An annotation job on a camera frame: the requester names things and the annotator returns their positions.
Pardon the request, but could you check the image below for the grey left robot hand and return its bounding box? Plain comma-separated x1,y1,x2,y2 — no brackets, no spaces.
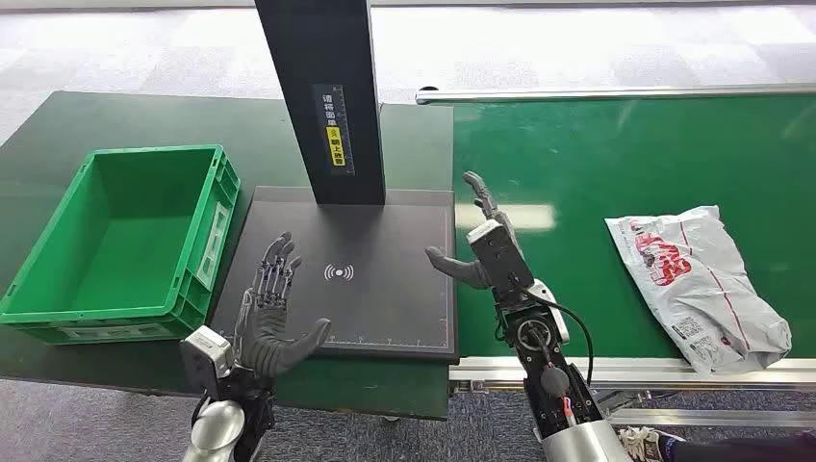
232,231,333,382

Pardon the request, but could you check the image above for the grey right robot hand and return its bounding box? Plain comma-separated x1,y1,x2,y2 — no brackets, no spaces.
424,170,526,290

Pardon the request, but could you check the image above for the grey mailer bag red print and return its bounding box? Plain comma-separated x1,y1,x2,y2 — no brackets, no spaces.
604,205,794,376

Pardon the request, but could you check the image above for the green conveyor belt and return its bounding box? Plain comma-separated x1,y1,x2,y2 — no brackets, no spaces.
452,93,816,360

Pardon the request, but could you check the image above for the black scanner platform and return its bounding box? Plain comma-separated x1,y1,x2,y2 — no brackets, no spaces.
210,185,461,366

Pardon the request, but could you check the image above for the green plastic crate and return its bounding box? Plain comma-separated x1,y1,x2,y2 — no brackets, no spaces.
0,144,242,347

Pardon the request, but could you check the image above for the black yellow column label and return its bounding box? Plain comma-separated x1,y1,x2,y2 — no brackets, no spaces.
311,83,357,178

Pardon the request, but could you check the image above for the dark green table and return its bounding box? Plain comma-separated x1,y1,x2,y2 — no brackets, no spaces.
0,90,456,423

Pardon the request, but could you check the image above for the black scanner column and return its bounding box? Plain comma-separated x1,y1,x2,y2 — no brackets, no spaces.
254,0,388,207

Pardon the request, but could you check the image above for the person's shoe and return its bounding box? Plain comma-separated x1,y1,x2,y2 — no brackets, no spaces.
616,425,687,462

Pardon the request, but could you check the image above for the person's leg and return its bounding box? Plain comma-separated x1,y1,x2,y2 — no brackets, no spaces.
666,432,816,462

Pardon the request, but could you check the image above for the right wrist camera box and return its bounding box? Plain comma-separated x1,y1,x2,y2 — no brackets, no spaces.
466,219,536,295

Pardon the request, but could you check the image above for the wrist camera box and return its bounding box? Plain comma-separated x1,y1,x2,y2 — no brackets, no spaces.
466,219,536,295
179,325,235,385

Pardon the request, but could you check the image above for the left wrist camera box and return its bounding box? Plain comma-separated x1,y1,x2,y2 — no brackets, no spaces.
179,325,235,385

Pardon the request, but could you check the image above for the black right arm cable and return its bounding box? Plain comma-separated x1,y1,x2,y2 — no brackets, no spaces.
519,285,596,387

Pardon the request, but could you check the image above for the aluminium conveyor side rail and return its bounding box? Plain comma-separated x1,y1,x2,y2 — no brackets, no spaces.
448,355,816,392
415,83,816,107

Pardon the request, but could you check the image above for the aluminium conveyor frame bar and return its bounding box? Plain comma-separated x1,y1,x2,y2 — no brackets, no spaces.
601,407,816,429

